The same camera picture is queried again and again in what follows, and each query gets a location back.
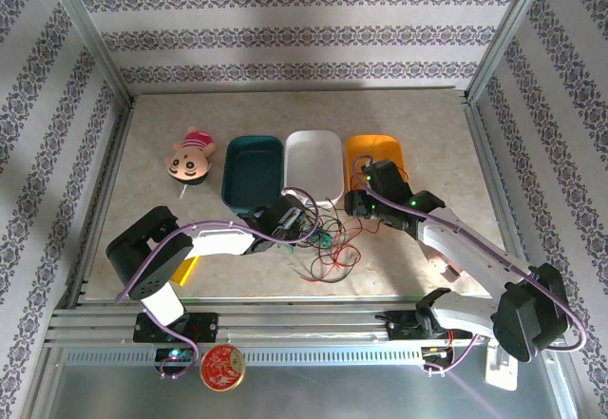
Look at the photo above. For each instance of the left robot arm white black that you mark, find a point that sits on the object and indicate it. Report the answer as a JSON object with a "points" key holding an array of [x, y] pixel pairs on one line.
{"points": [[218, 241]]}

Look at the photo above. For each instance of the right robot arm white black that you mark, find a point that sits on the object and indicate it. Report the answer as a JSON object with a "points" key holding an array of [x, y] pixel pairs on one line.
{"points": [[456, 243]]}

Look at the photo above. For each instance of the teal plastic bin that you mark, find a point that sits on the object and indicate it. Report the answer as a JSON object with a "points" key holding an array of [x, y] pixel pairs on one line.
{"points": [[252, 177]]}

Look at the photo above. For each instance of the white plastic bin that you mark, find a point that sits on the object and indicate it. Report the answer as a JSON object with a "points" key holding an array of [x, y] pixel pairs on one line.
{"points": [[313, 162]]}

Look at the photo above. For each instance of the orange plastic bin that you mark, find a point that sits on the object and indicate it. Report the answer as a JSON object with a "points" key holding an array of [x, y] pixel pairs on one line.
{"points": [[375, 148]]}

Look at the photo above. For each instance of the small beige object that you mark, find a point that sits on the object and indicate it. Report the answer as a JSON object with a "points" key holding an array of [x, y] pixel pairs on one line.
{"points": [[446, 269]]}

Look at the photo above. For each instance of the yellow transparent block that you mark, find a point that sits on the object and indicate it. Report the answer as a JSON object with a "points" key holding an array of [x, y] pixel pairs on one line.
{"points": [[186, 272]]}

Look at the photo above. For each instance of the plush doll with pink hat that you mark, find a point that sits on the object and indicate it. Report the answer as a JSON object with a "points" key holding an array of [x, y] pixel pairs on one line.
{"points": [[190, 162]]}

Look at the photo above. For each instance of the round red gold tin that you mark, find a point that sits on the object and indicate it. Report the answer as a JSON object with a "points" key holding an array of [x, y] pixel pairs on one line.
{"points": [[222, 366]]}

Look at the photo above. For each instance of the black controller board with light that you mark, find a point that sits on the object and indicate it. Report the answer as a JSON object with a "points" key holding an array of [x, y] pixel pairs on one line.
{"points": [[173, 355]]}

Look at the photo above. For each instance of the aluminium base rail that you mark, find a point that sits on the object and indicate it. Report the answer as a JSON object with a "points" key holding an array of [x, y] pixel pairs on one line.
{"points": [[294, 321]]}

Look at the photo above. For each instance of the aluminium side rail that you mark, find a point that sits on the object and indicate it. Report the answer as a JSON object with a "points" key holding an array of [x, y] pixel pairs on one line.
{"points": [[494, 177], [102, 200]]}

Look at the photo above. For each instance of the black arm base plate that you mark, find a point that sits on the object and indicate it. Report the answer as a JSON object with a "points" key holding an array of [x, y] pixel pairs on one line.
{"points": [[401, 324], [204, 326]]}

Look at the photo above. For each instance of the white metal bracket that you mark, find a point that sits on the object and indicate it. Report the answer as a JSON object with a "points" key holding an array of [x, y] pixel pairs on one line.
{"points": [[501, 367]]}

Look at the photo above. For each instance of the aluminium frame post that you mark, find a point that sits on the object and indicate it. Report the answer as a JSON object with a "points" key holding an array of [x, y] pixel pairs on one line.
{"points": [[508, 29], [90, 34]]}

